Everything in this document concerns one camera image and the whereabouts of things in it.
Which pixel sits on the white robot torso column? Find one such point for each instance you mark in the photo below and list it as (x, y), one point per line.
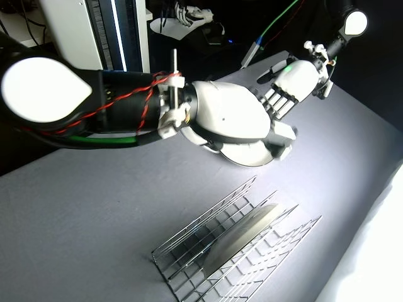
(69, 31)

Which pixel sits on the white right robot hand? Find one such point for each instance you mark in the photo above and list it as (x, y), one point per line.
(230, 110)

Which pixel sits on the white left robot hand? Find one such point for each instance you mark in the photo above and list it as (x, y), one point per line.
(299, 78)

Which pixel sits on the grey adapter with blue plug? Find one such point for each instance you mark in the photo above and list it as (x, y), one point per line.
(249, 55)

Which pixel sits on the white plate with dark rim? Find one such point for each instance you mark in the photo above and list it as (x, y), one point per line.
(245, 155)
(239, 239)

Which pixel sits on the white paper sheet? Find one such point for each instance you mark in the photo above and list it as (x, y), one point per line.
(170, 28)

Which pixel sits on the white spare hand model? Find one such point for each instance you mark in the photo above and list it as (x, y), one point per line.
(195, 12)

